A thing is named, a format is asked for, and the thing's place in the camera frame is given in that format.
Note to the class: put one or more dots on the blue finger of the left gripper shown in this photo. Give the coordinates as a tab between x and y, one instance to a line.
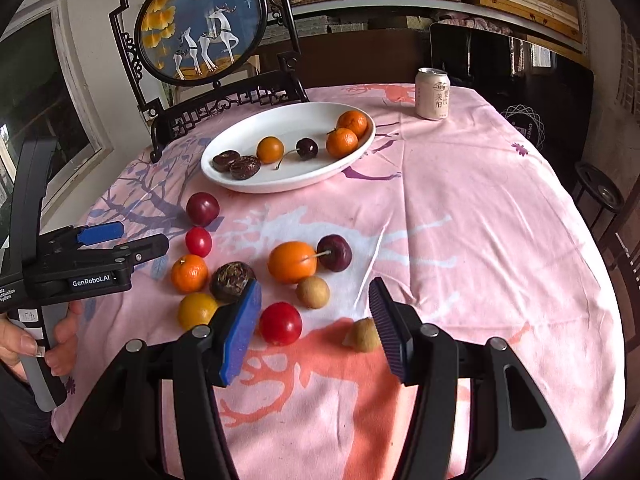
99	233
138	251

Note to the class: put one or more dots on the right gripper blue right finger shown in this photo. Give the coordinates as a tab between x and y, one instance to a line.
392	323

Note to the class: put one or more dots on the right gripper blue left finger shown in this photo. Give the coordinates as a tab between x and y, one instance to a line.
239	326

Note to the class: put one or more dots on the tan longan fruit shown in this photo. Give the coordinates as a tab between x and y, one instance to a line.
313	292
363	336

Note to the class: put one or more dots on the red cherry tomato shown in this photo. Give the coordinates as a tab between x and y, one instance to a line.
280	324
198	242

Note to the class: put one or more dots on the yellow-orange round fruit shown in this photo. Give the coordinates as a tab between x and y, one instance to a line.
196	309

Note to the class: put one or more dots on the orange mandarin with stem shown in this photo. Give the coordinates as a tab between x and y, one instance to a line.
189	274

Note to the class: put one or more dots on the dark red plum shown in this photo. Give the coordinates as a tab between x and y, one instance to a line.
202	209

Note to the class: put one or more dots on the dark brown water chestnut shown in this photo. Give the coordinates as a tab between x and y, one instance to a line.
244	167

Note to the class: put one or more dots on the dark cherry with stem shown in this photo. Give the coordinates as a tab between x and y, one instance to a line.
305	149

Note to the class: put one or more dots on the orange kumquat on table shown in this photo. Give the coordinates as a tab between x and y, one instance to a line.
290	262

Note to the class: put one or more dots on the water chestnut in plate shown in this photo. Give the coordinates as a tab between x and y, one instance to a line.
223	161

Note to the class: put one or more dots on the dark carved wooden chair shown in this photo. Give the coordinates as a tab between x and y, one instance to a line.
272	88

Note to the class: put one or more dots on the pink floral tablecloth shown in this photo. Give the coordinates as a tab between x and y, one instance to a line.
463	219

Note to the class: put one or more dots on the small orange in plate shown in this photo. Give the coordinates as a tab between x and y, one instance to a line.
270	150

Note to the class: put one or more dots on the white oval plate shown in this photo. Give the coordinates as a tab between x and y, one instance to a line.
288	123

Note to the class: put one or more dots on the mandarin in plate front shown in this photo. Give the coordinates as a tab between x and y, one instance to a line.
341	142

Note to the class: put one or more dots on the mandarin in plate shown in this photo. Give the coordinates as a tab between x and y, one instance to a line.
354	121
341	142

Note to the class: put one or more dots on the mandarin in plate rear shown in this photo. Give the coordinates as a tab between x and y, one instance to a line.
354	121

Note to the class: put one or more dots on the round deer painting screen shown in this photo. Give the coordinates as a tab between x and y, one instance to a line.
191	42

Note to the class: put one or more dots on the round dark stool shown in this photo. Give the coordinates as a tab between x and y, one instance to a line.
595	195

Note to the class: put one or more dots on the pale pink drink can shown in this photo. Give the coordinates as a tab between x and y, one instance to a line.
432	93

